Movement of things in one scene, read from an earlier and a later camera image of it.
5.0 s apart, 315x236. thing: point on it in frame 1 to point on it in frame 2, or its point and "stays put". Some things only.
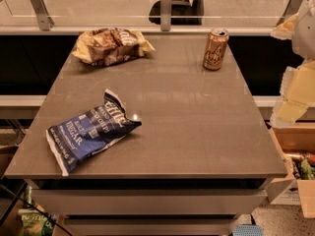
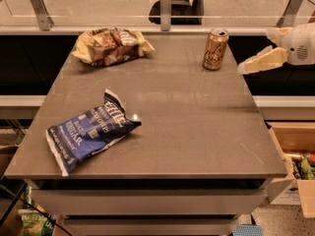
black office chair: (183, 13) stays put
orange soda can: (215, 48) stays put
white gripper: (305, 36) to (299, 46)
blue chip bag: (90, 132) stays put
